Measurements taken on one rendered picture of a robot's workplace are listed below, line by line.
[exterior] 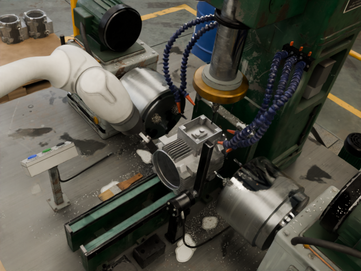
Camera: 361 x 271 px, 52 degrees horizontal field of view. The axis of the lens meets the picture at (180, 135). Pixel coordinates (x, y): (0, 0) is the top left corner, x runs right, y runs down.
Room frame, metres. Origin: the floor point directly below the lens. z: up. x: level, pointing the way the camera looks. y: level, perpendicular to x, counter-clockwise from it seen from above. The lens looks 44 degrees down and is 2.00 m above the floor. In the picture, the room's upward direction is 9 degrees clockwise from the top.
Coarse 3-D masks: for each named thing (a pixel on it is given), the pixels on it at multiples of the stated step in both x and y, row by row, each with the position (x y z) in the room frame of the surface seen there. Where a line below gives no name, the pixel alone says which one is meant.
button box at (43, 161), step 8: (64, 144) 0.84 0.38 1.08; (72, 144) 0.84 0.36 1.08; (48, 152) 0.79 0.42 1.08; (56, 152) 0.79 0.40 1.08; (64, 152) 0.81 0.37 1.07; (72, 152) 0.82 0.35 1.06; (24, 160) 0.76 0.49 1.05; (32, 160) 0.74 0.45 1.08; (40, 160) 0.75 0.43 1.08; (48, 160) 0.76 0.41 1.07; (56, 160) 0.78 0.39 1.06; (64, 160) 0.79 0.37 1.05; (24, 168) 0.73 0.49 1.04; (32, 168) 0.72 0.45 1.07; (40, 168) 0.73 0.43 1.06; (48, 168) 0.75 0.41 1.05; (32, 176) 0.70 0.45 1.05
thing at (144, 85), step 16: (128, 80) 1.16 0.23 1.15; (144, 80) 1.15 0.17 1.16; (160, 80) 1.17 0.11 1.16; (144, 96) 1.08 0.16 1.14; (160, 96) 1.08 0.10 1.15; (144, 112) 1.03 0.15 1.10; (160, 112) 1.08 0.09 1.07; (176, 112) 1.11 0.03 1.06; (144, 128) 1.03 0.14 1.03; (160, 128) 1.09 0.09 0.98
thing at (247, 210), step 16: (256, 160) 0.82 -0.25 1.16; (240, 176) 0.75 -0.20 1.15; (256, 176) 0.75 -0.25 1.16; (272, 176) 0.76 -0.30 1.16; (288, 176) 0.79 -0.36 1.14; (224, 192) 0.72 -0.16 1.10; (240, 192) 0.71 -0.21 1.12; (256, 192) 0.70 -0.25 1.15; (272, 192) 0.70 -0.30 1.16; (288, 192) 0.71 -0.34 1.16; (224, 208) 0.70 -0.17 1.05; (240, 208) 0.67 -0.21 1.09; (256, 208) 0.66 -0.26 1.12; (272, 208) 0.66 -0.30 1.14; (288, 208) 0.66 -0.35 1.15; (304, 208) 0.76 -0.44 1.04; (240, 224) 0.65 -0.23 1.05; (256, 224) 0.63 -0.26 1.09; (272, 224) 0.62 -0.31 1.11; (256, 240) 0.62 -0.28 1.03; (272, 240) 0.65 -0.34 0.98
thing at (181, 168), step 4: (156, 144) 0.89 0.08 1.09; (160, 144) 0.89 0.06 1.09; (216, 144) 0.94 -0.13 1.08; (220, 144) 0.94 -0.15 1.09; (160, 148) 0.88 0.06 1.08; (216, 148) 0.93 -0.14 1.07; (220, 148) 0.93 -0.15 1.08; (180, 164) 0.83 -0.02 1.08; (152, 168) 0.90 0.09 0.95; (180, 168) 0.80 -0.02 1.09; (184, 168) 0.81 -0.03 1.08; (180, 172) 0.80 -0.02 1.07; (176, 192) 0.80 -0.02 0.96
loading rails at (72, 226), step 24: (120, 192) 0.78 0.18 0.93; (144, 192) 0.82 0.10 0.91; (168, 192) 0.91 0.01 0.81; (96, 216) 0.68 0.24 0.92; (120, 216) 0.74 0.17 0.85; (144, 216) 0.70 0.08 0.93; (168, 216) 0.78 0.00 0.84; (72, 240) 0.60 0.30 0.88; (96, 240) 0.59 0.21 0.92; (120, 240) 0.62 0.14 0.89; (144, 240) 0.67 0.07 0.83; (96, 264) 0.55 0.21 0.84
